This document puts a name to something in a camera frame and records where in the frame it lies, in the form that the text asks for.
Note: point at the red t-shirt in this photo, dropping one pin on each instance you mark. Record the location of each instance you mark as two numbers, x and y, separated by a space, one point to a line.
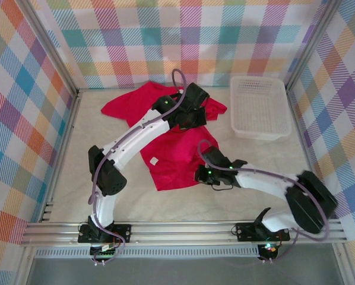
177 154

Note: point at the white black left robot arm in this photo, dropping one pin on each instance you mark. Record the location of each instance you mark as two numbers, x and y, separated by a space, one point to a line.
136 139

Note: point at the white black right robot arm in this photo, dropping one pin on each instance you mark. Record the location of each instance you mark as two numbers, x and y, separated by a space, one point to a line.
263 182

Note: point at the white plastic basket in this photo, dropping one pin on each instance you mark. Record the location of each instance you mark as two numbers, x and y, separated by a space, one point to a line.
259 110

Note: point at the aluminium mounting rail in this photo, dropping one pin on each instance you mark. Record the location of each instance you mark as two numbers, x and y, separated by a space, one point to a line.
180 233

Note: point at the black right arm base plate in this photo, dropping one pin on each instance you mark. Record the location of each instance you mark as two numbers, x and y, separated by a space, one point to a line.
245 231

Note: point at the thin grey frame rail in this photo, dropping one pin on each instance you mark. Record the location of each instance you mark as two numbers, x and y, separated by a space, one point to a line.
112 88

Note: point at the grey aluminium side rail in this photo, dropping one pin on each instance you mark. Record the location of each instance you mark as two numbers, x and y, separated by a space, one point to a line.
302 142
67 133

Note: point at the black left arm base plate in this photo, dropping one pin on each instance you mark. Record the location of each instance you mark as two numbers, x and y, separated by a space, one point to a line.
122 233

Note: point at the grey aluminium frame post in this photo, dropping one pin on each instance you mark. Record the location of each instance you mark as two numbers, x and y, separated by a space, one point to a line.
314 38
50 44

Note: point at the grey frame leg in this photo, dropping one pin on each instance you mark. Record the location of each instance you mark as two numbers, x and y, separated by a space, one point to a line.
24 265
345 264

